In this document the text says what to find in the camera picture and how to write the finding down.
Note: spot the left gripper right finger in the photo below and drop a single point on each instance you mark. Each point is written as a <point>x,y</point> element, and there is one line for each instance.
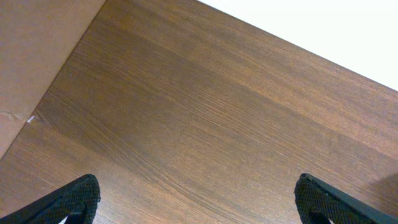
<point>318,202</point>

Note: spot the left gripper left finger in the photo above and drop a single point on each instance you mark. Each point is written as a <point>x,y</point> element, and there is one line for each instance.
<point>75,202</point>

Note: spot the brown cardboard box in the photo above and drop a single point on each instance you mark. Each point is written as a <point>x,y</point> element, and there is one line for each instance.
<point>36,39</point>

